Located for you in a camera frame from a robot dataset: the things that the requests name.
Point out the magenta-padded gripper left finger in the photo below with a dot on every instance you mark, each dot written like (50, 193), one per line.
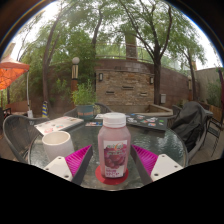
(78, 160)

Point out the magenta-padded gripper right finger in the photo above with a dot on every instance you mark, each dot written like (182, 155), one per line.
(146, 160)

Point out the pink juice bottle white cap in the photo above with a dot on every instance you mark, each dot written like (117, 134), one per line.
(114, 146)

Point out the white cylindrical cup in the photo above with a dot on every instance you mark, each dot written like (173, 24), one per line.
(57, 146)

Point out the dark laptop with stickers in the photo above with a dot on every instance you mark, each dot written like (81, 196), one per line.
(148, 121)

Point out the small colourful card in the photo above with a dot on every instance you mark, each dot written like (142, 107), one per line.
(93, 124)

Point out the silver laptop with stickers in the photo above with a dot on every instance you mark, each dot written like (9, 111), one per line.
(58, 125)

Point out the white paper booklet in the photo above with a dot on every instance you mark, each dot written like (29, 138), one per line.
(99, 116)

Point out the black jacket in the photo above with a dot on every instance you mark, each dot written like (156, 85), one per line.
(190, 123)

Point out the wicker chair behind plant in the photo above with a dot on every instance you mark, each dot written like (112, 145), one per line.
(104, 108)

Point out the blue yellow striped cone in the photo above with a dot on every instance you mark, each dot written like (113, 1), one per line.
(45, 110)

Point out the green plant in blue pot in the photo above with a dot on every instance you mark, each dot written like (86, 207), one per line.
(85, 98)

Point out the grey wicker armchair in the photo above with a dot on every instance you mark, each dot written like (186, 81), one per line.
(18, 133)

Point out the black metal patio chair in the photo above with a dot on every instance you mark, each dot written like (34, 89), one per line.
(216, 133)

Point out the round dark patio table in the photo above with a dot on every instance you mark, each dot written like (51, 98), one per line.
(209, 113)

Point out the orange patio umbrella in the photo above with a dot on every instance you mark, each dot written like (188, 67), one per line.
(11, 71)

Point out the grey wall utility box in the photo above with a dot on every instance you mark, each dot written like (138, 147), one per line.
(163, 98)

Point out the wall lantern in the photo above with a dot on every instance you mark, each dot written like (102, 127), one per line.
(151, 80)
(100, 77)

